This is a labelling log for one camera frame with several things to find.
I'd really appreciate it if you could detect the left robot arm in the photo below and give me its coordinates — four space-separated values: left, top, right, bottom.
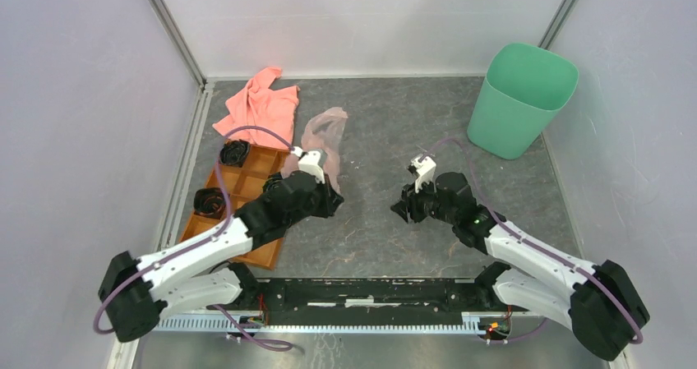
93 171 344 343

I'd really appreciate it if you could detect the orange wooden divided tray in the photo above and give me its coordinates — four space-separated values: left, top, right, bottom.
178 144 288 270

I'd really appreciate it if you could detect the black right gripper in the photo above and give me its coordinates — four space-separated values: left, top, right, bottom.
389 173 458 225

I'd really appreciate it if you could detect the blue yellow rolled tie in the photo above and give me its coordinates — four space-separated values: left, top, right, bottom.
262 172 284 193

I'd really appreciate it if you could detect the salmon pink cloth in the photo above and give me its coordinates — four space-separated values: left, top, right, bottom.
212 67 299 150

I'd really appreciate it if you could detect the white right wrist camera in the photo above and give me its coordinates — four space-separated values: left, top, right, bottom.
407 155 436 193

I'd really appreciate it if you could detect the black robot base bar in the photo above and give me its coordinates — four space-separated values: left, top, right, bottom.
229 278 508 326

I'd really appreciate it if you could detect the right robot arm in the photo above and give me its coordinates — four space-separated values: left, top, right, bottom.
391 166 650 361

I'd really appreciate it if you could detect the black grey rolled tie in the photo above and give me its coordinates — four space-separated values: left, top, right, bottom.
219 140 251 168

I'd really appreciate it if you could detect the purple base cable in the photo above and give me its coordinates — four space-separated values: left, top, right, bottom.
212 303 295 354

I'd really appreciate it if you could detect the pink plastic trash bag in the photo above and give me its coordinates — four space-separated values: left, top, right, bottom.
280 107 349 194

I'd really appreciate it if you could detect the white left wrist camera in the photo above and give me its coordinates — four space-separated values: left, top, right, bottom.
288 146 327 184

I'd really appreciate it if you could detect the green plastic trash bin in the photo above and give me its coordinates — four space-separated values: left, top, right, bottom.
467 43 579 160

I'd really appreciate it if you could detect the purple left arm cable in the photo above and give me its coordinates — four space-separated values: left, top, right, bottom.
93 125 295 336

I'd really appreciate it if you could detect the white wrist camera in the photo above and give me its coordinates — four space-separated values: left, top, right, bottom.
407 155 436 193
288 146 327 184

